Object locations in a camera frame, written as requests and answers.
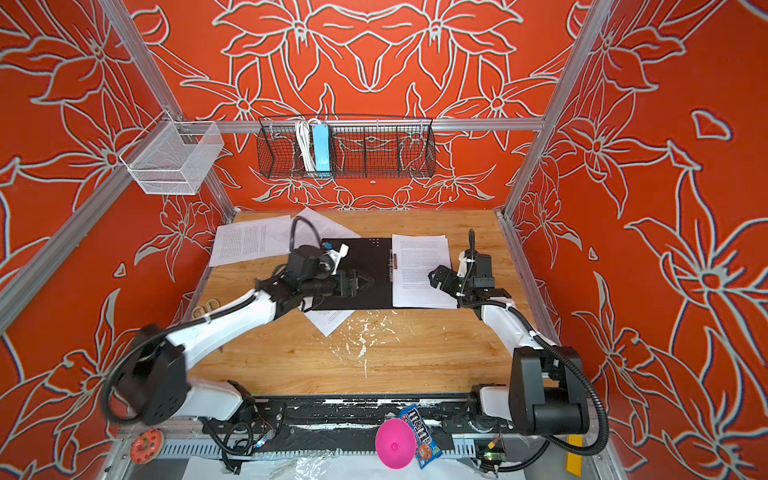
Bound blue folder black inside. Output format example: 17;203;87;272
318;238;393;311

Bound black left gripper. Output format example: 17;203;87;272
302;270;373;299

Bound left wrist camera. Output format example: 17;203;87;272
321;242;349;275

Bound printed paper sheet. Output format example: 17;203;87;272
392;234;457;309
304;310;355;337
208;215;291;267

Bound pink funnel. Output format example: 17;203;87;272
375;418;417;470

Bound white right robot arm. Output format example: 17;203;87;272
428;230;610;457

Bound blue box in basket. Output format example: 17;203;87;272
312;123;331;176

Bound black wire wall basket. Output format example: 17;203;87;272
256;115;437;180

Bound white mesh wall basket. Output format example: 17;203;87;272
120;121;224;195

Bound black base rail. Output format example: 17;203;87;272
202;392;514;456

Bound blue candy bag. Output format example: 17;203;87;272
398;404;443;469

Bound yellow block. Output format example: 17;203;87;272
565;435;583;478

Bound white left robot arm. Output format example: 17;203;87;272
98;215;374;426

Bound scissors with cream handles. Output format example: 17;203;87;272
192;299;221;319

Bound white cable bundle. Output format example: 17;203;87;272
295;119;316;174

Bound metal folder clip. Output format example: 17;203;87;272
390;252;398;284

